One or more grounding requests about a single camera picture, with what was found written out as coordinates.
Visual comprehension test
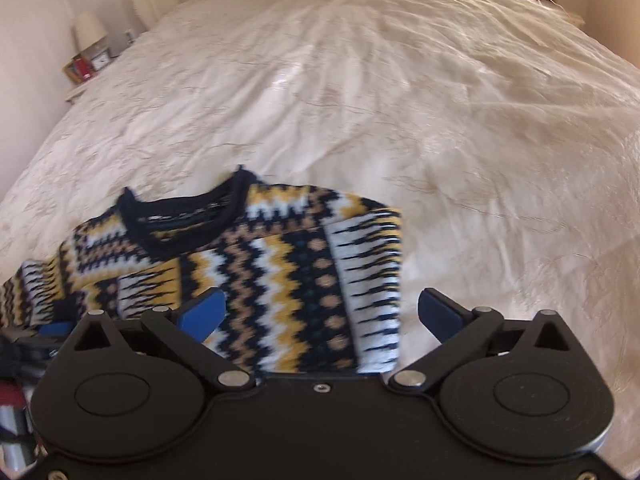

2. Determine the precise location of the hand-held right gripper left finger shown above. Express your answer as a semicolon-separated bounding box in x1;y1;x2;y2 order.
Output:
60;287;256;393

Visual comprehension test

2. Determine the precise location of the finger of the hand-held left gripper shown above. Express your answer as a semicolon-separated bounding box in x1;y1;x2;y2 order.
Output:
34;321;77;339

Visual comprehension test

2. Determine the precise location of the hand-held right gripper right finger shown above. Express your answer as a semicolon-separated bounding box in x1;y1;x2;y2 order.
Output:
388;287;584;394

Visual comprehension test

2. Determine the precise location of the navy yellow patterned knit sweater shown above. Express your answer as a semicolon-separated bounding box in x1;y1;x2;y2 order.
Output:
0;165;405;376

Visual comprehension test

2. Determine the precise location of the cream embroidered bedspread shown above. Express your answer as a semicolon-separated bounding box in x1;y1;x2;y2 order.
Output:
0;0;640;463

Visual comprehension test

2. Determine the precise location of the white table lamp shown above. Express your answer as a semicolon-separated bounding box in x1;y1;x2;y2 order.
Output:
74;10;109;54

